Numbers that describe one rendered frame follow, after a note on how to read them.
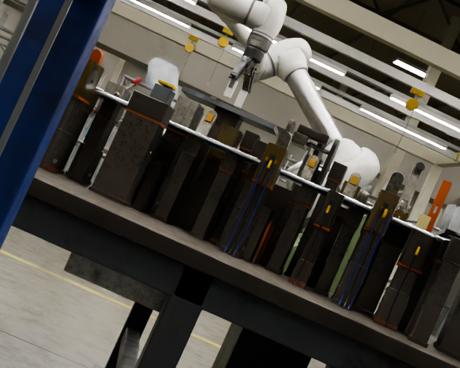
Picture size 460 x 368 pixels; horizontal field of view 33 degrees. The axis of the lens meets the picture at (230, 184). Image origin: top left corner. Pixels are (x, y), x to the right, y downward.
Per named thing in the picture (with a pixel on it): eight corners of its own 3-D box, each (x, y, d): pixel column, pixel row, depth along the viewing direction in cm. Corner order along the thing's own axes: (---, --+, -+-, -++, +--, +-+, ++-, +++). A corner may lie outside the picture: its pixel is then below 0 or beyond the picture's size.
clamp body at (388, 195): (328, 303, 216) (380, 187, 217) (329, 301, 227) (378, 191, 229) (351, 313, 214) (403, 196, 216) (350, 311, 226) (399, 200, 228)
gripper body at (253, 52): (250, 50, 297) (239, 72, 296) (243, 42, 289) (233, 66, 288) (267, 57, 294) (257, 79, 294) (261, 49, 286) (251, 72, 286)
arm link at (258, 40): (247, 28, 289) (241, 42, 288) (269, 35, 286) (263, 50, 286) (254, 36, 297) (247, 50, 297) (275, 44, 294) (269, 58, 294)
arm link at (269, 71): (236, 53, 338) (264, 42, 340) (232, 67, 356) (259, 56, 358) (248, 81, 337) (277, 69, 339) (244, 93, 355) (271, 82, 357)
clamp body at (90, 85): (16, 158, 234) (67, 47, 236) (33, 164, 248) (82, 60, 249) (41, 169, 233) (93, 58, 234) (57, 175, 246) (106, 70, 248)
